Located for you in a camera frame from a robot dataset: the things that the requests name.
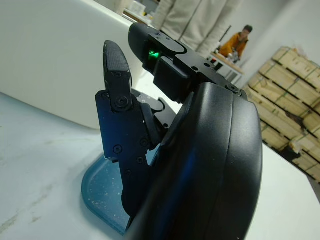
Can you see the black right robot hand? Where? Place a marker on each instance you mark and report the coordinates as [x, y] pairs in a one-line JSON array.
[[205, 162]]

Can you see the blue plastic tray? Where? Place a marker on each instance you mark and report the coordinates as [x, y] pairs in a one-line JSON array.
[[102, 195]]

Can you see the white two-slot toaster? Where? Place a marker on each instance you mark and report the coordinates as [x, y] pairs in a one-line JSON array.
[[55, 62]]

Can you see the white workbench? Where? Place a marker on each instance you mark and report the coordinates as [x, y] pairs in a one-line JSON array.
[[230, 67]]

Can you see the wooden shipping crate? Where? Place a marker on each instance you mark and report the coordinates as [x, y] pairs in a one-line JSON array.
[[290, 100]]

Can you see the person in orange jacket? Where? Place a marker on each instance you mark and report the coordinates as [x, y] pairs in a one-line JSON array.
[[237, 42]]

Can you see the person in cream jacket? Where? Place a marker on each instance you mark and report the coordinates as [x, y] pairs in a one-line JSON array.
[[200, 20]]

